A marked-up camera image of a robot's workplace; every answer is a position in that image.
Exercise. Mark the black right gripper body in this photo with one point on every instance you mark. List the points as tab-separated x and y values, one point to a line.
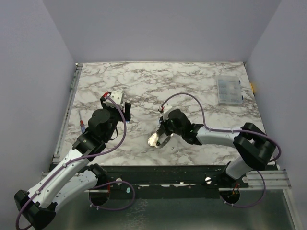
163	127

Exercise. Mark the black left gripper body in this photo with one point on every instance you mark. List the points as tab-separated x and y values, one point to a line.
115	113

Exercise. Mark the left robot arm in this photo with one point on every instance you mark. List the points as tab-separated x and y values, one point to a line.
75	173

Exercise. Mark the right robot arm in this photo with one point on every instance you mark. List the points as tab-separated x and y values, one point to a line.
254	147

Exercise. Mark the red blue screwdriver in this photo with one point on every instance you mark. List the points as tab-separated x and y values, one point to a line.
82	125

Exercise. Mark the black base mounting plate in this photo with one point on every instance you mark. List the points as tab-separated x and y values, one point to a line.
161	182

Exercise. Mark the clear plastic screw organizer box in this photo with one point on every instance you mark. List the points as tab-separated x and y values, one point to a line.
229	90

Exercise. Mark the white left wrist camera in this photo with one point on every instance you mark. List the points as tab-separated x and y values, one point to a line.
112	98

